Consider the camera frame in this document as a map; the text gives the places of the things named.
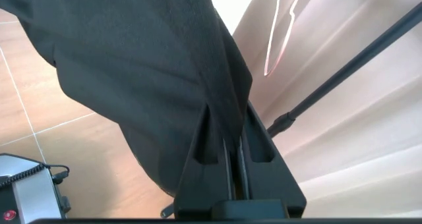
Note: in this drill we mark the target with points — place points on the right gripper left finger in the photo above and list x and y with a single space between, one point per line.
201 181

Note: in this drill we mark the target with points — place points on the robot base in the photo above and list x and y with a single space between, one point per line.
33 191

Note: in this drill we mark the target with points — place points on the black clothes rack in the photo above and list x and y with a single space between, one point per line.
329 85

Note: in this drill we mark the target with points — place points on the beige curtain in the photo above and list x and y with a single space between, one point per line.
362 135

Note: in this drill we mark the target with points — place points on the pink clothes hanger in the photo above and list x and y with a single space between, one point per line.
265 73

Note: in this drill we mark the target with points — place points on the black shorts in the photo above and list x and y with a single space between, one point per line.
132 69

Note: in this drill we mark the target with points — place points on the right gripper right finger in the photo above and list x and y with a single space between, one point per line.
273 181

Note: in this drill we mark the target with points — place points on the window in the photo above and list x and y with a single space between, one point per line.
230 3

